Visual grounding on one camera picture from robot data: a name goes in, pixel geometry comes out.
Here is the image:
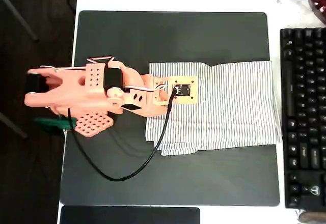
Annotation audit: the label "grey white striped cloth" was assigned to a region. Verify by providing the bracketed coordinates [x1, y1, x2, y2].
[144, 61, 283, 157]

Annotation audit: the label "large black desk mat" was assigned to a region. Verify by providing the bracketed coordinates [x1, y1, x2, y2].
[59, 10, 281, 207]

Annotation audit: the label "green table clamp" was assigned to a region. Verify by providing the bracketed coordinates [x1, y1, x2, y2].
[34, 116, 77, 133]

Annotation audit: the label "grey metal leg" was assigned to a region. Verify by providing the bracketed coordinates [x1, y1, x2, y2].
[0, 0, 40, 43]
[0, 111, 28, 140]

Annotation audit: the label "black computer keyboard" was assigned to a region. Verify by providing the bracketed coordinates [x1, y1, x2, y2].
[279, 27, 326, 209]

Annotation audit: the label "brown wrist rest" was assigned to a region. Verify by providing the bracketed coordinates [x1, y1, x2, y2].
[298, 209, 326, 222]

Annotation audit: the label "orange camera mount plate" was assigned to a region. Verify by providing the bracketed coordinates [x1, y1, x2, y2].
[166, 75, 199, 105]

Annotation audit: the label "white red servo wires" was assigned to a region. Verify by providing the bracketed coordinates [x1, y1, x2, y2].
[86, 55, 116, 65]

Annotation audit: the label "black camera cable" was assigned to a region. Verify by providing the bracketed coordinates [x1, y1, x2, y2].
[67, 87, 179, 182]

